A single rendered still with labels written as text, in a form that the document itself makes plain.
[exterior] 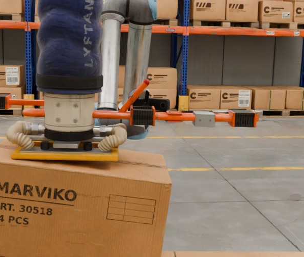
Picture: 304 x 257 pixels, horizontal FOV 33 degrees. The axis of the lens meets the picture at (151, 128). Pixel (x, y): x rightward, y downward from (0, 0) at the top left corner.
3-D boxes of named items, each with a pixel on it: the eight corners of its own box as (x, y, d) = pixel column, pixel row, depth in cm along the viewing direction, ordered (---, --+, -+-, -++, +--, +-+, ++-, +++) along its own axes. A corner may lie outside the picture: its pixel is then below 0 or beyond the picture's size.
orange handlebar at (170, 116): (-12, 118, 169) (-12, 107, 169) (7, 106, 199) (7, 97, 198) (260, 125, 175) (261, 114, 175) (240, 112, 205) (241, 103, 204)
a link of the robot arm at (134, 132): (120, 135, 227) (121, 108, 224) (145, 136, 228) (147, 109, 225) (120, 139, 217) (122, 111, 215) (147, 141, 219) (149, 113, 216)
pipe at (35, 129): (11, 147, 162) (11, 129, 161) (26, 132, 186) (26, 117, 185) (118, 149, 164) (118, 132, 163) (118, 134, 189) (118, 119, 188)
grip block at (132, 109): (130, 126, 171) (130, 108, 170) (129, 121, 180) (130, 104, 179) (155, 126, 171) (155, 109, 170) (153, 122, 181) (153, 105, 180)
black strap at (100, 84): (30, 87, 160) (30, 75, 159) (41, 81, 183) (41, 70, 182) (102, 90, 162) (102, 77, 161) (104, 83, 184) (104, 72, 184)
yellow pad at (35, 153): (10, 159, 161) (10, 144, 160) (17, 152, 170) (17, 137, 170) (117, 161, 163) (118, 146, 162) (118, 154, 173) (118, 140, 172)
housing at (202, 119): (194, 126, 174) (195, 113, 173) (192, 123, 180) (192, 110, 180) (215, 127, 174) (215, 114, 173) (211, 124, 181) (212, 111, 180)
